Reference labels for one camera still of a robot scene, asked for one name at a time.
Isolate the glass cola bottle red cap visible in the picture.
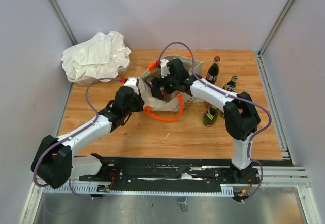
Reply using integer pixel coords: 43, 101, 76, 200
205, 56, 220, 84

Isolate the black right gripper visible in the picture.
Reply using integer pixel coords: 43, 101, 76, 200
151, 72, 179, 100

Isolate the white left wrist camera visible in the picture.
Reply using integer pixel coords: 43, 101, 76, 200
124, 77, 139, 95

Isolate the aluminium frame post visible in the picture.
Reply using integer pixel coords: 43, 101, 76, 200
259, 0, 309, 56
48, 0, 77, 45

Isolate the aluminium frame post right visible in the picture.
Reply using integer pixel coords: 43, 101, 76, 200
259, 0, 309, 56

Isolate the crumpled white cloth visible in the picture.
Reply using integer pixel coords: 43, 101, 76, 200
61, 31, 131, 83

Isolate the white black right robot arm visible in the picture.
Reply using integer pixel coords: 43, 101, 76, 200
149, 58, 261, 183

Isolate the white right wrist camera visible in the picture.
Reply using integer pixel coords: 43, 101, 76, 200
160, 59, 170, 78

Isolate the grey slotted cable duct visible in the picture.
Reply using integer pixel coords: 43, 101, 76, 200
43, 179, 234, 197

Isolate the aluminium frame post left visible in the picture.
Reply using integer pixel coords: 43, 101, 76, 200
48, 0, 77, 45

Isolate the white canvas tote bag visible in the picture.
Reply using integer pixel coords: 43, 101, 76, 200
138, 55, 203, 112

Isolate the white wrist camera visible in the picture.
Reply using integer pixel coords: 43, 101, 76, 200
124, 77, 139, 95
160, 59, 170, 78

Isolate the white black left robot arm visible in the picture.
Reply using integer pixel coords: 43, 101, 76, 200
31, 85, 144, 189

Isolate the orange bag handle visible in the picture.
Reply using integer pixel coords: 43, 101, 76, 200
143, 94, 184, 122

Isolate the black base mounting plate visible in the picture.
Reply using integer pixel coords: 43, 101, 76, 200
79, 157, 261, 185

